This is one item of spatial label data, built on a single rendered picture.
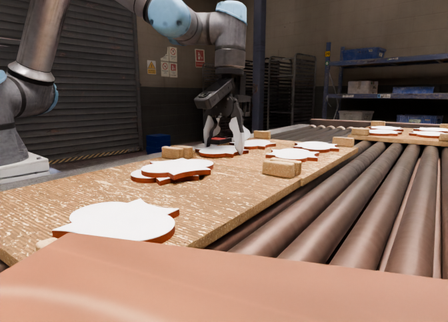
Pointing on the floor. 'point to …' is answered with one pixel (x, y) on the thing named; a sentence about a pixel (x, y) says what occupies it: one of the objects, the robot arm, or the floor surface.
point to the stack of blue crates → (157, 143)
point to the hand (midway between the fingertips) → (221, 149)
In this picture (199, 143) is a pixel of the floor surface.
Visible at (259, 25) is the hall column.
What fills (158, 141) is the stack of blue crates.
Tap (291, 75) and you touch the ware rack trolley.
